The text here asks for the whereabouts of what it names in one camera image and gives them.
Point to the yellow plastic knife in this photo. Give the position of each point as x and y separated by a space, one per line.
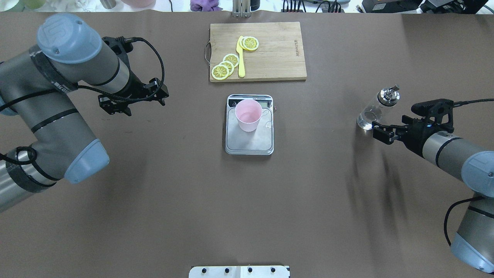
241 65

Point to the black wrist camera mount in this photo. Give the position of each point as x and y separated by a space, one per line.
436 114
121 46

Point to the purple cloth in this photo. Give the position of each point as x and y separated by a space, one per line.
205 5

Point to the pink plastic cup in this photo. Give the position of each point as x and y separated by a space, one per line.
248 114

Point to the white pedestal column base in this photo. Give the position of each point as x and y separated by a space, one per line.
247 271

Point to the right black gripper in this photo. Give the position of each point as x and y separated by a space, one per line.
418 134

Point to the aluminium frame post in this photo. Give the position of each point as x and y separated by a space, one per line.
241 8

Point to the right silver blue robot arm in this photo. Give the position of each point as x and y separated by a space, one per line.
468 223

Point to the bamboo cutting board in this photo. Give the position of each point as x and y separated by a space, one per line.
279 57

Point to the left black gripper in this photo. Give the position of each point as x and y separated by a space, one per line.
135 85

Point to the silver kitchen scale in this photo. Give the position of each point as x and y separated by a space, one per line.
258 142

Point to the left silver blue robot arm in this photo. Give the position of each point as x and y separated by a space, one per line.
69 55

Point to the lemon slice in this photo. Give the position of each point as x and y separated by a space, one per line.
233 58
220 72
229 65
249 43

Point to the glass sauce bottle metal spout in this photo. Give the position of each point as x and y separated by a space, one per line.
380 104

